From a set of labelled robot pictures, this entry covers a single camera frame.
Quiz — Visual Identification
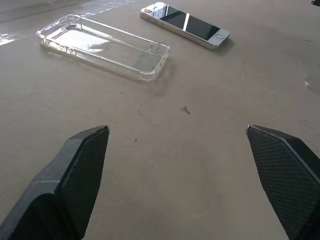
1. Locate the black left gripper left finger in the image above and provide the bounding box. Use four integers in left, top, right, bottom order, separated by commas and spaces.
0, 125, 110, 240

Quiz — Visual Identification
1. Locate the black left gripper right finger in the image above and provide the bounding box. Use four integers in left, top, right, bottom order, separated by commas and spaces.
245, 124, 320, 240

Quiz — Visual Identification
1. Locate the clear plastic phone case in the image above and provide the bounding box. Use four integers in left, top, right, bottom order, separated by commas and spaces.
36, 14, 171, 84

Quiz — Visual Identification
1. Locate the white smartphone with black screen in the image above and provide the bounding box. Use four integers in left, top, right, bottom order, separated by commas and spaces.
139, 1, 231, 51

